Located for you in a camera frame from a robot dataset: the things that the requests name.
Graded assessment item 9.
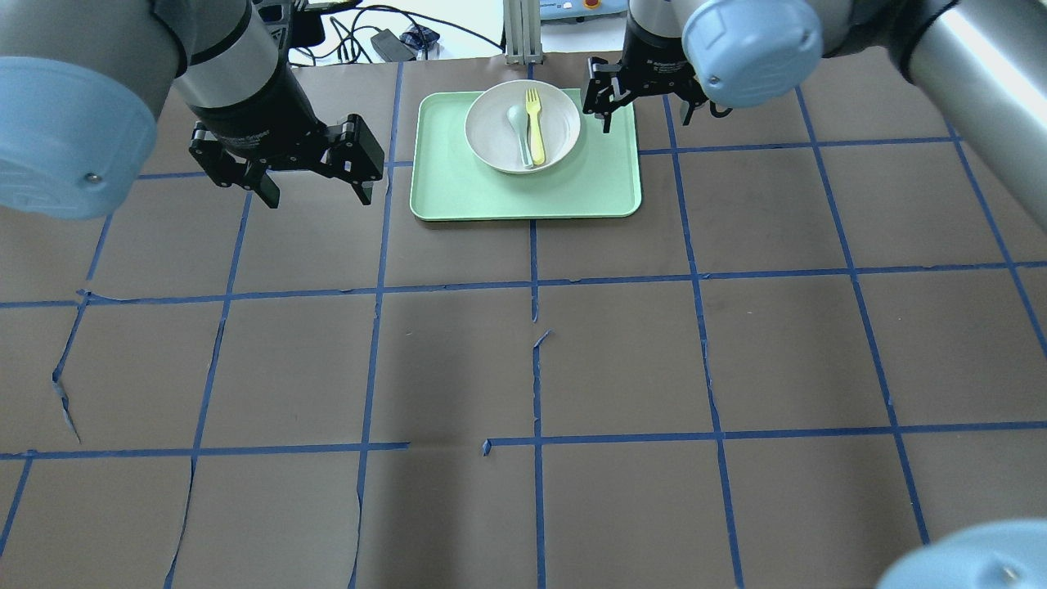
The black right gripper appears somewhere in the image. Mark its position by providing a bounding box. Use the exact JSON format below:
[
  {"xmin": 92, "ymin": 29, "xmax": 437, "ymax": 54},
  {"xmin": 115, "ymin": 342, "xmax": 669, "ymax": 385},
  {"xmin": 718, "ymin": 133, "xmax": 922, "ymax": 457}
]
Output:
[{"xmin": 581, "ymin": 56, "xmax": 709, "ymax": 134}]

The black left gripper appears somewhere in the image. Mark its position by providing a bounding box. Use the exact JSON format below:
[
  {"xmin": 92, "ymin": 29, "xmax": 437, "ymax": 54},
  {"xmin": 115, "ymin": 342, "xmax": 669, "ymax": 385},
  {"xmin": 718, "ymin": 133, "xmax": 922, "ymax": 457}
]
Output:
[{"xmin": 188, "ymin": 113, "xmax": 385, "ymax": 209}]

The yellow plastic fork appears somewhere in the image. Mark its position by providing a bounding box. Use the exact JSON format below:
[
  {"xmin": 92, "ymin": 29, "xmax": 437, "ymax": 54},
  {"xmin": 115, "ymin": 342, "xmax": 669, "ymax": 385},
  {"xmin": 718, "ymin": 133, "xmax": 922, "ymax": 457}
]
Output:
[{"xmin": 524, "ymin": 87, "xmax": 545, "ymax": 167}]

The white round plate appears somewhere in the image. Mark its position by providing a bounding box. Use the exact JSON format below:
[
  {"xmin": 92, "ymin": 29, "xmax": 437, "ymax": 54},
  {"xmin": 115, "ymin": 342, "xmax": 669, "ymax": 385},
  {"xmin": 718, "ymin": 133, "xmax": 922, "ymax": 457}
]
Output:
[{"xmin": 465, "ymin": 80, "xmax": 581, "ymax": 175}]

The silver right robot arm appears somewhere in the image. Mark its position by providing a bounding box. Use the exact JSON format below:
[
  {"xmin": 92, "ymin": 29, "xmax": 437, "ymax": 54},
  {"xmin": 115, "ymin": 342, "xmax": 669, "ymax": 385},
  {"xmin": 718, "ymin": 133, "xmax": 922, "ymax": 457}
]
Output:
[{"xmin": 582, "ymin": 1, "xmax": 1046, "ymax": 219}]

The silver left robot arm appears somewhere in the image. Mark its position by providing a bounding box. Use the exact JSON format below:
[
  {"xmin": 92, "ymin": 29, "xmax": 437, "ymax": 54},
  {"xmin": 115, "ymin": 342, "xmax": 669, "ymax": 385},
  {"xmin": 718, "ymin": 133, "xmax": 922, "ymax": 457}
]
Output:
[{"xmin": 1, "ymin": 1, "xmax": 384, "ymax": 219}]

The light green plastic tray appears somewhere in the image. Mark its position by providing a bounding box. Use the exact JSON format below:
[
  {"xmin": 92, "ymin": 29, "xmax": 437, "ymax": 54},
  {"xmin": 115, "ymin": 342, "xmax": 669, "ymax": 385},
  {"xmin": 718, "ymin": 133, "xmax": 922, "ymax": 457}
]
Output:
[{"xmin": 409, "ymin": 91, "xmax": 642, "ymax": 223}]

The light green plastic spoon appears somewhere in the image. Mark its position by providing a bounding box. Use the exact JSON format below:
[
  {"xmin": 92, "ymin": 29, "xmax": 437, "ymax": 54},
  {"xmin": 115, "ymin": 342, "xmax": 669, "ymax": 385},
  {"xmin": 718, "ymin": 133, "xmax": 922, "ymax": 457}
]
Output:
[{"xmin": 507, "ymin": 104, "xmax": 534, "ymax": 169}]

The control box with red button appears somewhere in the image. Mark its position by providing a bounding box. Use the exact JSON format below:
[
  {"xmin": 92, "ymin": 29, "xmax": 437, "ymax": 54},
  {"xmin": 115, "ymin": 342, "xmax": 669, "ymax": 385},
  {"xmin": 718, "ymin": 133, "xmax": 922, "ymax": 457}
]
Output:
[{"xmin": 538, "ymin": 0, "xmax": 628, "ymax": 22}]

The black power adapter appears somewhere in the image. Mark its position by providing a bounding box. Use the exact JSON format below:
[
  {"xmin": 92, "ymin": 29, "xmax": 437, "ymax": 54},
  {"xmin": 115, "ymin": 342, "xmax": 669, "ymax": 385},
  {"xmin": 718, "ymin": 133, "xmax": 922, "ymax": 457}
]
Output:
[{"xmin": 370, "ymin": 29, "xmax": 416, "ymax": 63}]

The black cable bundle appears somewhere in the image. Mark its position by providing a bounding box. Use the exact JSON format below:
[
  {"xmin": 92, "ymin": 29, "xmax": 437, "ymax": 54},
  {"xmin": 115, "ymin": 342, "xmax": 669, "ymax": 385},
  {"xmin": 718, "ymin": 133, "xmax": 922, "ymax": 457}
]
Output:
[{"xmin": 288, "ymin": 4, "xmax": 505, "ymax": 68}]

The aluminium frame post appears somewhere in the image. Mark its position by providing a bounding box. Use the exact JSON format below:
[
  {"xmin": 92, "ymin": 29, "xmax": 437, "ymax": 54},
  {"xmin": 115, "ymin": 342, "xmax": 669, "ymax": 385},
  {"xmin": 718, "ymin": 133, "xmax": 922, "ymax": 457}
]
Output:
[{"xmin": 502, "ymin": 0, "xmax": 545, "ymax": 65}]

